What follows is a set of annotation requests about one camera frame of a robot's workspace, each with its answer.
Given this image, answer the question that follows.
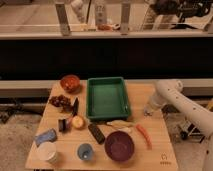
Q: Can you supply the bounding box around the green plastic tray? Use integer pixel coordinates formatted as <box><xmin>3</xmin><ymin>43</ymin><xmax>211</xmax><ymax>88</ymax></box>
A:
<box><xmin>86</xmin><ymin>77</ymin><xmax>131</xmax><ymax>121</ymax></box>

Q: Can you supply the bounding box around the orange red bowl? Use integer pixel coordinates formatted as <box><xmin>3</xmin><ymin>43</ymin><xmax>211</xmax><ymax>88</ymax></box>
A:
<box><xmin>60</xmin><ymin>75</ymin><xmax>80</xmax><ymax>93</ymax></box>

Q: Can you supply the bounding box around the blue small cup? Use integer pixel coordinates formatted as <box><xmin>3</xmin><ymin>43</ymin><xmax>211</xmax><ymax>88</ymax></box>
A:
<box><xmin>77</xmin><ymin>143</ymin><xmax>94</xmax><ymax>161</ymax></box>

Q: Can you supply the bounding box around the purple bowl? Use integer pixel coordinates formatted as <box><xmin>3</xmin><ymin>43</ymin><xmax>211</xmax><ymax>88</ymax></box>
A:
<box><xmin>104</xmin><ymin>131</ymin><xmax>135</xmax><ymax>162</ymax></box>

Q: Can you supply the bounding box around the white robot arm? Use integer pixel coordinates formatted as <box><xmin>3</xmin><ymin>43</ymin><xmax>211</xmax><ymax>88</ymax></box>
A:
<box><xmin>144</xmin><ymin>79</ymin><xmax>213</xmax><ymax>171</ymax></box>

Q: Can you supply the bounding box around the black remote control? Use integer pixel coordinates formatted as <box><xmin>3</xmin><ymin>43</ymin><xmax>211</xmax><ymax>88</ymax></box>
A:
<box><xmin>88</xmin><ymin>123</ymin><xmax>105</xmax><ymax>144</ymax></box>

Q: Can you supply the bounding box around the orange carrot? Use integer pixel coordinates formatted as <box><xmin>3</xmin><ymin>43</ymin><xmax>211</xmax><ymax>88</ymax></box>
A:
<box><xmin>136</xmin><ymin>124</ymin><xmax>152</xmax><ymax>150</ymax></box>

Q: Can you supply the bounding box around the small black box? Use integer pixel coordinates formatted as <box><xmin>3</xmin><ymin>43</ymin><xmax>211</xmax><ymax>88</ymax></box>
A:
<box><xmin>58</xmin><ymin>119</ymin><xmax>67</xmax><ymax>132</ymax></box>

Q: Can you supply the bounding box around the black tripod stand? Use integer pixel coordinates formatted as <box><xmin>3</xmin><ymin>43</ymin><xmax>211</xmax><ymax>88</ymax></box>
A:
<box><xmin>0</xmin><ymin>102</ymin><xmax>42</xmax><ymax>124</ymax></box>

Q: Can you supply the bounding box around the white cup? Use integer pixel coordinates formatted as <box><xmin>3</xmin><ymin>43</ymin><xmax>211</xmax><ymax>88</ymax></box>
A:
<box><xmin>36</xmin><ymin>142</ymin><xmax>58</xmax><ymax>163</ymax></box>

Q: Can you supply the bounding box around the red yellow apple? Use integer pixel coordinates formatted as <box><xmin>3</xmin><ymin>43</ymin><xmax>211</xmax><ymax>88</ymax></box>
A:
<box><xmin>72</xmin><ymin>116</ymin><xmax>84</xmax><ymax>129</ymax></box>

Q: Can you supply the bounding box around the black office chair base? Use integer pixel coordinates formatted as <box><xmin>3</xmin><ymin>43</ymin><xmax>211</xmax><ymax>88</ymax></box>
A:
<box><xmin>179</xmin><ymin>119</ymin><xmax>205</xmax><ymax>143</ymax></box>

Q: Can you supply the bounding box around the dark grape bunch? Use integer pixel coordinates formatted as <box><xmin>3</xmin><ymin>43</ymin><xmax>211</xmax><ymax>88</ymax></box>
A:
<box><xmin>49</xmin><ymin>95</ymin><xmax>72</xmax><ymax>112</ymax></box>

